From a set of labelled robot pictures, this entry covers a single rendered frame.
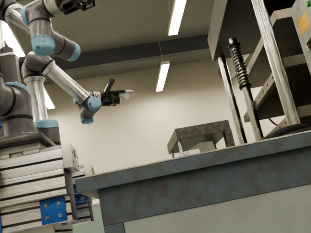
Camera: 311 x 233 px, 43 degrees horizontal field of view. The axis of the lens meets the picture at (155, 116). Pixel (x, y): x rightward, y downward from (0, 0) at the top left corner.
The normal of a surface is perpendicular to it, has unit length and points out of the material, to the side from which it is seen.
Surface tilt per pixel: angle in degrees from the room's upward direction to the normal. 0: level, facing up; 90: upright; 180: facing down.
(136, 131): 90
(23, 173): 90
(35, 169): 90
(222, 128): 90
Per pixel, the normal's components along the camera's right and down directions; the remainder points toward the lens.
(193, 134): 0.07, -0.28
